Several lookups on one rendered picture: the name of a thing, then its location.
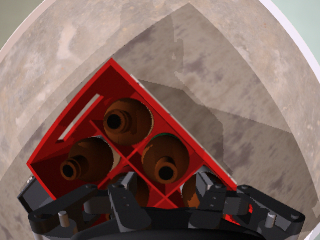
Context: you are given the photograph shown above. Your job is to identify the brown glass bottle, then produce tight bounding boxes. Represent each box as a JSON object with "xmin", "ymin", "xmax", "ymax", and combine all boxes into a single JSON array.
[
  {"xmin": 180, "ymin": 165, "xmax": 224, "ymax": 208},
  {"xmin": 60, "ymin": 135, "xmax": 121, "ymax": 182},
  {"xmin": 103, "ymin": 98, "xmax": 154, "ymax": 146},
  {"xmin": 141, "ymin": 132, "xmax": 190, "ymax": 184},
  {"xmin": 105, "ymin": 164, "xmax": 151, "ymax": 221}
]

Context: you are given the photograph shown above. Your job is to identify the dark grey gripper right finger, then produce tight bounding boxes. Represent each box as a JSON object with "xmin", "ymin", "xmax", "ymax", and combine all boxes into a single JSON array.
[{"xmin": 188, "ymin": 172, "xmax": 305, "ymax": 240}]

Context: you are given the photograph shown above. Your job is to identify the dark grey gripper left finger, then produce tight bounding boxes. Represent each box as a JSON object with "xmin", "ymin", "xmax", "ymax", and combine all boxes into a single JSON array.
[{"xmin": 28, "ymin": 172, "xmax": 151, "ymax": 240}]

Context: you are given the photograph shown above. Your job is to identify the red bottle crate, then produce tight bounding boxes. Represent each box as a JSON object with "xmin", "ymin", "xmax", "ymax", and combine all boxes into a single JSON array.
[{"xmin": 26, "ymin": 58, "xmax": 237, "ymax": 209}]

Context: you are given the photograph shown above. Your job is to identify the grey rectangular tray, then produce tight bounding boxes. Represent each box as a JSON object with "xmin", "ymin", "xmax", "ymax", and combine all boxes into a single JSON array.
[{"xmin": 17, "ymin": 176, "xmax": 54, "ymax": 214}]

